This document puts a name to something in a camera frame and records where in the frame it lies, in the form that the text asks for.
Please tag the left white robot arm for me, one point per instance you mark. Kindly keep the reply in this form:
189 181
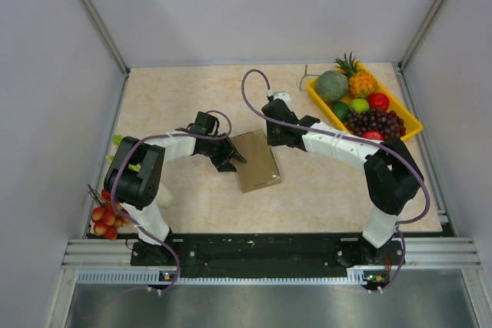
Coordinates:
134 175

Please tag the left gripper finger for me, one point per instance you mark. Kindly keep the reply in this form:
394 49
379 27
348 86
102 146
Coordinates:
223 164
232 151

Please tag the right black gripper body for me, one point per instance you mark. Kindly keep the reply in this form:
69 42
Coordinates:
274 135

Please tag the purple grape bunch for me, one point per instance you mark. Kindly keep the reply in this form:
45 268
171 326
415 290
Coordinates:
389 124

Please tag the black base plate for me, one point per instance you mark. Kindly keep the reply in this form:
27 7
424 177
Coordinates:
266 255

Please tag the light green lime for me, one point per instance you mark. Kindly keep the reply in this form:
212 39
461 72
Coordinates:
359 105

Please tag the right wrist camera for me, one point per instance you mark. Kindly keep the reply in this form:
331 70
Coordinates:
281 95

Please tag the dark green lime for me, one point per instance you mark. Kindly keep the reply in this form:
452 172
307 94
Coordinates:
340 110

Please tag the green melon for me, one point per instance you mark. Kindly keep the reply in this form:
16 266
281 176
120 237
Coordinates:
331 86

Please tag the pineapple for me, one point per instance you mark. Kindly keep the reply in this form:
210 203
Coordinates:
361 83

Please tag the yellow plastic tray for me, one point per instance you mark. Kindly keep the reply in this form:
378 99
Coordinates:
411 124

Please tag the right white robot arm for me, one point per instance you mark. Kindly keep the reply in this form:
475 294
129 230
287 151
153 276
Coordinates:
391 174

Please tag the red lychee bunch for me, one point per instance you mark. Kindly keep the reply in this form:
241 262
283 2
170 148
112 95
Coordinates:
105 221

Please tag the red apple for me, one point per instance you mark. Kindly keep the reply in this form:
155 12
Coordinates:
378 101
373 135

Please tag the red apple front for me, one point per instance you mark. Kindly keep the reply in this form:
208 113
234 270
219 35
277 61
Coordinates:
373 135

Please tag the white slotted cable duct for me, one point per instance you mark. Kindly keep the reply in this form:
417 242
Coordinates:
158 277

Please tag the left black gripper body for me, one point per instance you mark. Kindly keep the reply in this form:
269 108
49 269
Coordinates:
216 147

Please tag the green celery stalk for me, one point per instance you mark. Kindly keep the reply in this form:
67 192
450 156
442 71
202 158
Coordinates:
164 197

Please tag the brown cardboard express box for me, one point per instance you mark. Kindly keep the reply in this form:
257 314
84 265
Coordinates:
260 169

